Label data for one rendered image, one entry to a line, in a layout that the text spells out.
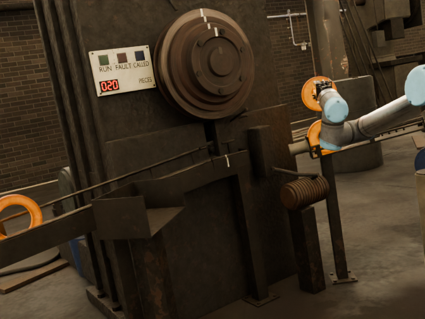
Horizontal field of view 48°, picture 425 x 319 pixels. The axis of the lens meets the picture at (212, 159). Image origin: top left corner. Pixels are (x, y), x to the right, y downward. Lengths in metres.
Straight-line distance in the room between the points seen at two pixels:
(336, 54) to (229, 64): 4.34
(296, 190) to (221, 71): 0.63
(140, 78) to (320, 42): 4.63
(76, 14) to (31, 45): 6.08
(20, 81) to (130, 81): 6.03
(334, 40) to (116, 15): 4.48
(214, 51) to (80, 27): 0.55
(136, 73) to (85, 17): 0.30
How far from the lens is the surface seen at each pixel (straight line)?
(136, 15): 2.14
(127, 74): 2.05
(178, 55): 1.98
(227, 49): 2.05
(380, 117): 1.89
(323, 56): 6.47
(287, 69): 10.44
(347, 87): 4.65
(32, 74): 8.07
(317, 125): 2.26
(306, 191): 2.18
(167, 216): 1.69
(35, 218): 1.84
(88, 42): 2.04
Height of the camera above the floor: 1.01
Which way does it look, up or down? 8 degrees down
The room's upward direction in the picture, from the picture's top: 10 degrees counter-clockwise
